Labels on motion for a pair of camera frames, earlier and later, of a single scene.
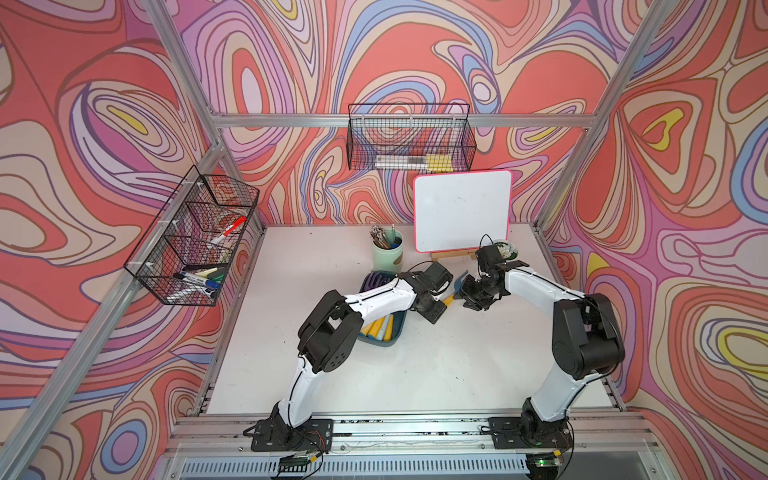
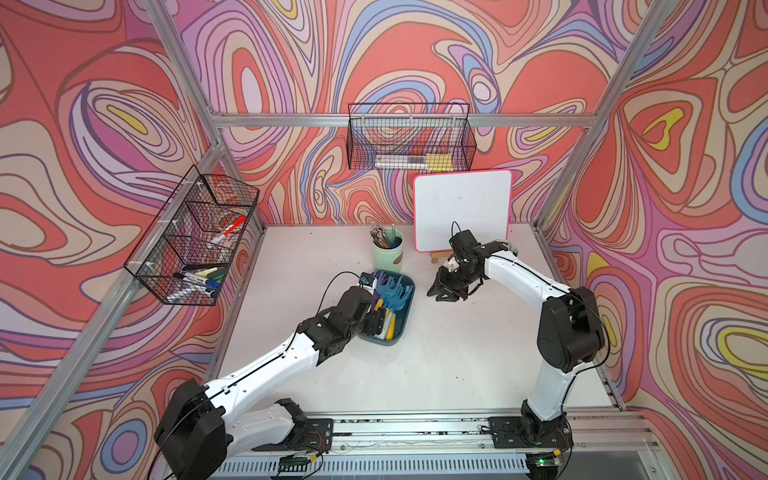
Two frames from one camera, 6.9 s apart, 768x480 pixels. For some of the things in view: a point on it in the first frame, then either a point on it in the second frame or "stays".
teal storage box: [387, 331] stays
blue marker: [196, 279] stays
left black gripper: [436, 312] → [375, 321]
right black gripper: [465, 292] → [442, 287]
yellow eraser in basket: [439, 163] stays
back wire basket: [410, 137] stays
